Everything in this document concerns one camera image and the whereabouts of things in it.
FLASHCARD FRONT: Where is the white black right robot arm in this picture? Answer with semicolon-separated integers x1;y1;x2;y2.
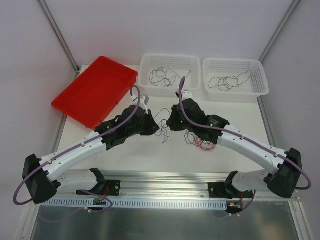
167;98;302;199

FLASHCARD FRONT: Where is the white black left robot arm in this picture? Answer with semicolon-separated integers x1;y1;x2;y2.
22;105;160;204

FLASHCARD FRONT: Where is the white basket right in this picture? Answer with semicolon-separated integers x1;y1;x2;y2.
202;58;269;103

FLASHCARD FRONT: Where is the white basket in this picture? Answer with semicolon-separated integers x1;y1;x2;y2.
202;58;269;103
137;53;202;98

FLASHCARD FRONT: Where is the white basket middle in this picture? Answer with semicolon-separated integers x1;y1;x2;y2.
137;53;202;98

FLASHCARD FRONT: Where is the red plastic tray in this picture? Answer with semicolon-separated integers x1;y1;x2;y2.
51;56;138;129

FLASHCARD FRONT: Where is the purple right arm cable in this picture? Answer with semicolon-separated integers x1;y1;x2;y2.
178;76;312;190

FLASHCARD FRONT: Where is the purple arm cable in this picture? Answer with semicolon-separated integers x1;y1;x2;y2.
12;85;141;206
178;76;312;190

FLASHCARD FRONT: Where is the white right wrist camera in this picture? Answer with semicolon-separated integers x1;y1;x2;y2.
175;90;194;100

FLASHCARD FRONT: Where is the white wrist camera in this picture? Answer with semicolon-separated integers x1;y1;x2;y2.
134;94;150;111
175;90;194;100

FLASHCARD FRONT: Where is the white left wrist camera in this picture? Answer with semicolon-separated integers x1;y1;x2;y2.
134;94;150;111

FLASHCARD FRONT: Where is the aluminium rail base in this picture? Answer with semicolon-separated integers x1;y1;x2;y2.
57;170;300;201

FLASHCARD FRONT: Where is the white slotted cable duct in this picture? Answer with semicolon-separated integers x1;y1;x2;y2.
42;197;227;211

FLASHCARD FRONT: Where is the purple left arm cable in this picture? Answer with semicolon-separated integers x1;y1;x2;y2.
12;85;141;206

